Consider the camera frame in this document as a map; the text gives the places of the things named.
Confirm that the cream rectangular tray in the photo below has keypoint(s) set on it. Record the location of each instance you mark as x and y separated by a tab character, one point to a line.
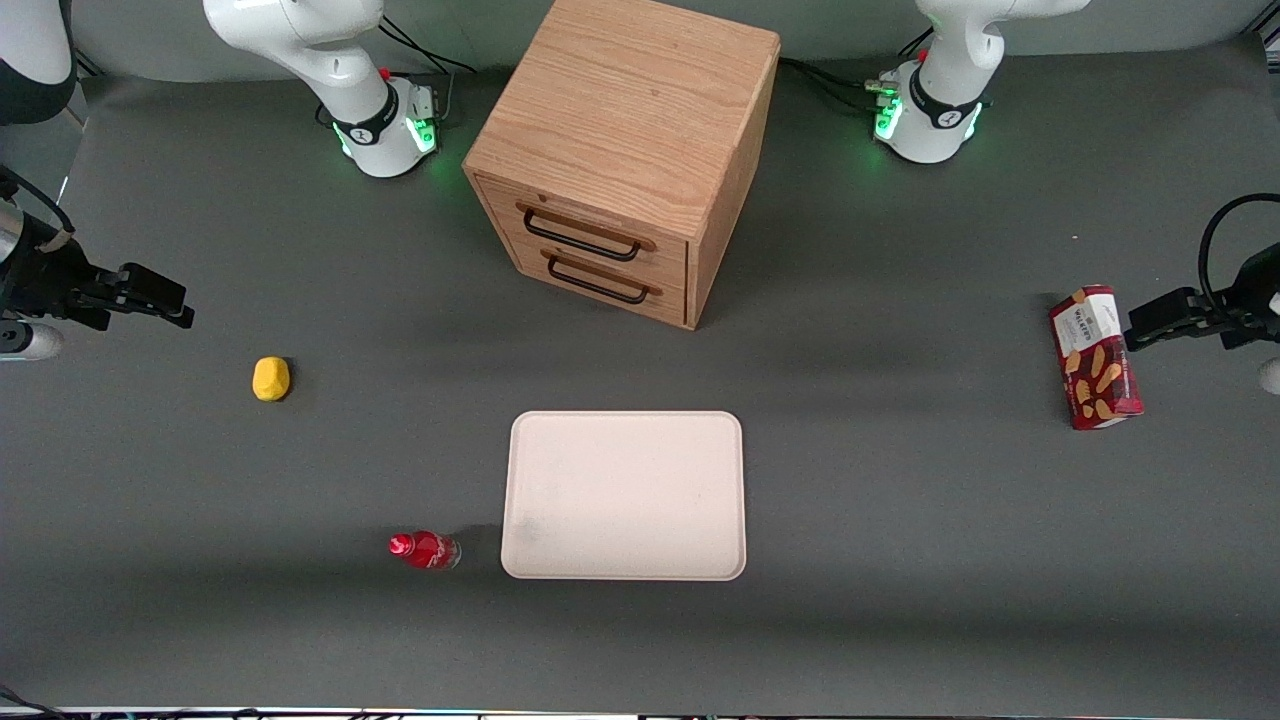
625	495

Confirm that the red shortbread cookie box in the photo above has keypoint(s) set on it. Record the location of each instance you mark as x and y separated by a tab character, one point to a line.
1095	360

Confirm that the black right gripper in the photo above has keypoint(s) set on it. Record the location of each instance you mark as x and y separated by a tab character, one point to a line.
38	277

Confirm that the yellow toy lemon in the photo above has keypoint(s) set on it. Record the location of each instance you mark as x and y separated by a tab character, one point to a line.
270	379

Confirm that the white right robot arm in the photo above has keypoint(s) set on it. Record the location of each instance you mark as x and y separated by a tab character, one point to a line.
300	50

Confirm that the wooden two-drawer cabinet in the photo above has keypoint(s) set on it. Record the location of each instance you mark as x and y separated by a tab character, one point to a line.
630	110

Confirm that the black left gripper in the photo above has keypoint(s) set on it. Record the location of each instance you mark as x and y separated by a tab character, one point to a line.
1253	291

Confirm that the red coke bottle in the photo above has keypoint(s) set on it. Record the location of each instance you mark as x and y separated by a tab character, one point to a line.
430	550

